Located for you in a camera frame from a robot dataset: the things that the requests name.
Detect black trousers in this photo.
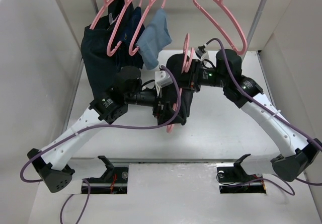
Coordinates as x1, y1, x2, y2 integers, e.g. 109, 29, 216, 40
161, 53, 194, 121

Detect pink hanger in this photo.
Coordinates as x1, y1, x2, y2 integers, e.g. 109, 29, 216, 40
192, 0, 248, 55
128, 0, 166, 56
89, 0, 128, 30
106, 0, 143, 57
167, 33, 195, 133

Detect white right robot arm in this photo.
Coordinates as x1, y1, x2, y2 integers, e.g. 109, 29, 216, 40
182, 49, 321, 182

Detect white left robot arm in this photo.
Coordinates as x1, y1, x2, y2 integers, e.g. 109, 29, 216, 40
23, 65, 186, 193

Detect dark teal hanging trousers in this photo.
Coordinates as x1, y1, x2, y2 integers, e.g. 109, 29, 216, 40
80, 0, 124, 98

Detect light blue hanging shorts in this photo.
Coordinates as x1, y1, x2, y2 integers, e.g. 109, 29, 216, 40
136, 9, 172, 70

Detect navy blue hanging shorts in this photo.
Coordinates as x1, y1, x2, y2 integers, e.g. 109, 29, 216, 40
115, 7, 144, 70

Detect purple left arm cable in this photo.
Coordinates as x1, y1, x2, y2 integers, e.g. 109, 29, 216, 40
20, 64, 182, 224

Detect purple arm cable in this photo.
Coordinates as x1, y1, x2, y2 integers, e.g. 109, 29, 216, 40
20, 64, 182, 224
201, 38, 322, 196

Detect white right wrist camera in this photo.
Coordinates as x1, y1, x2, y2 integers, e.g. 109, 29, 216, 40
195, 44, 209, 61

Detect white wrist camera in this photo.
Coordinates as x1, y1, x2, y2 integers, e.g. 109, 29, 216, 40
195, 44, 209, 61
154, 70, 173, 96

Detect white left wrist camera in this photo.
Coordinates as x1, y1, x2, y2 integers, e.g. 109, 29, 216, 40
154, 70, 173, 96

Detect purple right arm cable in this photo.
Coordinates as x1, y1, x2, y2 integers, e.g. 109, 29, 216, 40
201, 38, 322, 196

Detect aluminium rail at table front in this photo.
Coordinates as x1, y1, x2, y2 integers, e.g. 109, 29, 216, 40
83, 159, 277, 187

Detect white clothes rack frame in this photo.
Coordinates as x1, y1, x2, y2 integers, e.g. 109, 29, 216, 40
85, 0, 273, 56

